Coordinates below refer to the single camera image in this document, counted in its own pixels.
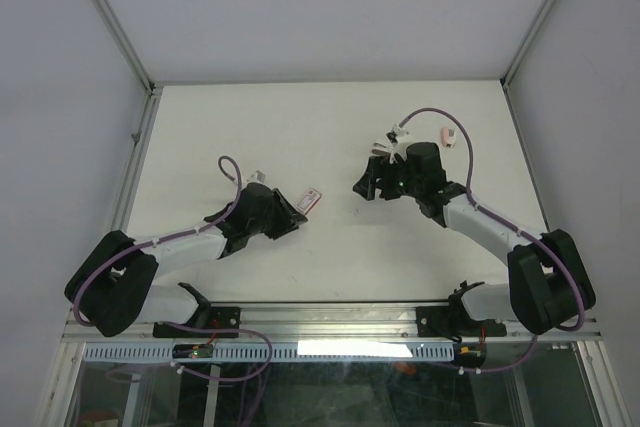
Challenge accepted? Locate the white stapler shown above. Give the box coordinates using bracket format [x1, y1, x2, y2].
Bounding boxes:
[371, 140, 395, 157]

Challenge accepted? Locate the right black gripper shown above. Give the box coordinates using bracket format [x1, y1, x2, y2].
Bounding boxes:
[352, 153, 423, 200]

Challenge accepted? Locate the white slotted cable duct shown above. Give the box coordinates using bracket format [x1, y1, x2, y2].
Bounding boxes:
[83, 340, 455, 364]

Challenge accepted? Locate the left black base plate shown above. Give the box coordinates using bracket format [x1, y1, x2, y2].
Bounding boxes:
[152, 305, 241, 339]

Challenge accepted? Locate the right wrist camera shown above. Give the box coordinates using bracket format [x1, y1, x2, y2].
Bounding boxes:
[386, 124, 415, 161]

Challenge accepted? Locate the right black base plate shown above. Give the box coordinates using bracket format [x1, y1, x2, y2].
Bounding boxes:
[415, 305, 507, 342]

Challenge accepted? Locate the left aluminium frame post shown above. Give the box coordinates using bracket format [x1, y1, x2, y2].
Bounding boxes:
[63, 0, 155, 93]

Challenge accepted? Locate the right aluminium frame post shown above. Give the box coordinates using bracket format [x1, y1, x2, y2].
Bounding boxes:
[500, 0, 559, 90]

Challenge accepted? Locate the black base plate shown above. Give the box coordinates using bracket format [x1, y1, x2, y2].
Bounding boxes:
[152, 305, 241, 339]
[415, 305, 507, 342]

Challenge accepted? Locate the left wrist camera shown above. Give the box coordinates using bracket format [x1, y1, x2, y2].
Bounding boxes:
[247, 170, 266, 185]

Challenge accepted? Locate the aluminium frame post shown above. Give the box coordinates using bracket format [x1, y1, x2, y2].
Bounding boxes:
[500, 0, 559, 90]
[63, 0, 155, 93]

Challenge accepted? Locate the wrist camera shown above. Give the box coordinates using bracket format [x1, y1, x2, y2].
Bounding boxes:
[386, 124, 415, 161]
[247, 170, 266, 185]

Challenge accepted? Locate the aluminium mounting rail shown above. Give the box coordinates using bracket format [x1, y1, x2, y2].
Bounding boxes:
[61, 301, 603, 344]

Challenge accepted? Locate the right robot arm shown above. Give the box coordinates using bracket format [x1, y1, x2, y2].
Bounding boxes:
[353, 142, 596, 335]

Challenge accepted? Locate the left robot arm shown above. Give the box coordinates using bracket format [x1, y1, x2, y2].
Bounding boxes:
[64, 182, 307, 338]

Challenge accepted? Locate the red white staple box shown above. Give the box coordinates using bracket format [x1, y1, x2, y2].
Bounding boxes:
[296, 188, 322, 215]

